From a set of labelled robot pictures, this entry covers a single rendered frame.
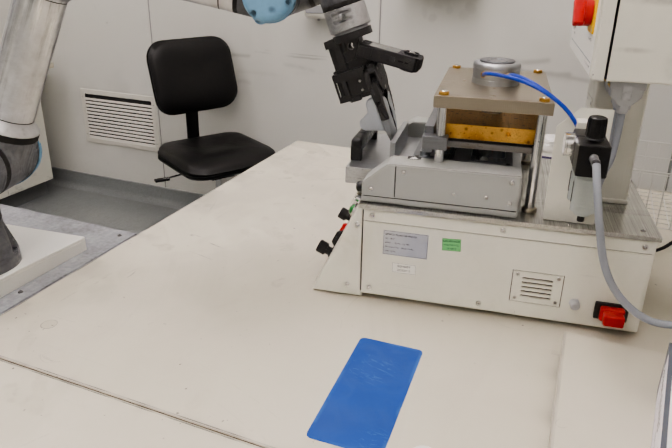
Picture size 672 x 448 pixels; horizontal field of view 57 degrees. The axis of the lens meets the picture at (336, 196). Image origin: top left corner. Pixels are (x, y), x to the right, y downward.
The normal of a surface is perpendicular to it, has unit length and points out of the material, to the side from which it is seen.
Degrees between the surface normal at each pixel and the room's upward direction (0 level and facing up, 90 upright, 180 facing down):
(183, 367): 0
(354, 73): 90
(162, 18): 90
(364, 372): 0
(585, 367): 0
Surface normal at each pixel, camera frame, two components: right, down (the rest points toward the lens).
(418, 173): -0.26, 0.36
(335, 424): 0.01, -0.93
